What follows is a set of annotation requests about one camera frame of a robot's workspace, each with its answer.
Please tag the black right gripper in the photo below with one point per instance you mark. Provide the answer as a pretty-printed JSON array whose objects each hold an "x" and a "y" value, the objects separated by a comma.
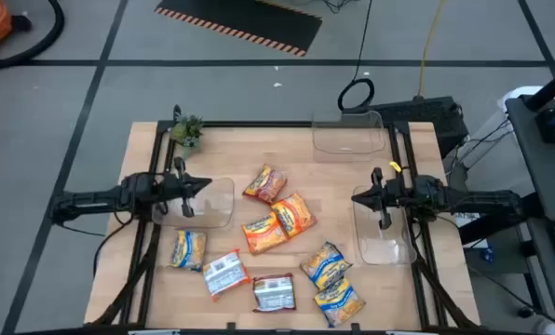
[{"x": 391, "y": 195}]

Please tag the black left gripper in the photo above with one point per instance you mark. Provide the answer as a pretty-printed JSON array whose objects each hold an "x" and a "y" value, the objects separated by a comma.
[{"x": 172, "y": 186}]

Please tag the clear plastic bin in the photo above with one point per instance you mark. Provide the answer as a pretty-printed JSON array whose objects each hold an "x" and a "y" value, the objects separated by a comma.
[
  {"x": 384, "y": 246},
  {"x": 347, "y": 135},
  {"x": 217, "y": 209}
]

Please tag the blue Maruchan noodle packet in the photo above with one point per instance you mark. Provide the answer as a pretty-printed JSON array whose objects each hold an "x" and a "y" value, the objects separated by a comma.
[
  {"x": 325, "y": 265},
  {"x": 339, "y": 302},
  {"x": 188, "y": 250}
]

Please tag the red Maruchan noodle packet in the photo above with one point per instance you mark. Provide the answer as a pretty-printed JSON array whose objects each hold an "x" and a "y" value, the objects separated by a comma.
[
  {"x": 265, "y": 184},
  {"x": 274, "y": 293}
]

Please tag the orange Maruchan noodle packet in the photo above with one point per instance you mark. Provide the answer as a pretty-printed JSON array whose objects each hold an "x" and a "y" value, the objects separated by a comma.
[
  {"x": 224, "y": 275},
  {"x": 293, "y": 214},
  {"x": 263, "y": 234}
]

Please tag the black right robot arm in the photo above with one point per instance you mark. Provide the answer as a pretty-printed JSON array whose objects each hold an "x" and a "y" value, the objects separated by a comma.
[{"x": 468, "y": 200}]

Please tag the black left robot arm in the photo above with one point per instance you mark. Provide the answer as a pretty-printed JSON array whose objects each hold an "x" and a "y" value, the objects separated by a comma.
[{"x": 96, "y": 200}]

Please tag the yellow gripper tag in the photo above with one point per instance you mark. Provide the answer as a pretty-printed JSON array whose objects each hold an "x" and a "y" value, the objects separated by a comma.
[{"x": 395, "y": 166}]

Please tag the small green succulent plant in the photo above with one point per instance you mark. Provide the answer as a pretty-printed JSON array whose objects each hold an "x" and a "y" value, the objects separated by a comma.
[{"x": 187, "y": 130}]

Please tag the black computer case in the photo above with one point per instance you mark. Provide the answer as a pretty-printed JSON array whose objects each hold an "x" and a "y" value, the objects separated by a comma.
[{"x": 422, "y": 114}]

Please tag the white paper label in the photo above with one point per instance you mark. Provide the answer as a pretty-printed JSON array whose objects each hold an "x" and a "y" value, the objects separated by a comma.
[{"x": 468, "y": 218}]

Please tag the small blue object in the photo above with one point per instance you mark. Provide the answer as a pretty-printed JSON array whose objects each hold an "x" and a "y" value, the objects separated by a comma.
[{"x": 488, "y": 255}]

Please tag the black hazard-striped floor mat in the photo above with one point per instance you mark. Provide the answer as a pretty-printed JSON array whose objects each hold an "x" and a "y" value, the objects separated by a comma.
[{"x": 249, "y": 21}]

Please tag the grey equipment cart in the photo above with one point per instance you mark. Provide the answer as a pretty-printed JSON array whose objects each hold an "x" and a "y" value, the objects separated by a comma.
[{"x": 543, "y": 177}]

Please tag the white round object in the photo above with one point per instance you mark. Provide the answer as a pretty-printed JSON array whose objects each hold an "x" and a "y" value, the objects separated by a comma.
[{"x": 515, "y": 95}]

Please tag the black aluminium table frame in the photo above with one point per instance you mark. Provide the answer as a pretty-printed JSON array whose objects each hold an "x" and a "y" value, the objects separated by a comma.
[{"x": 277, "y": 124}]

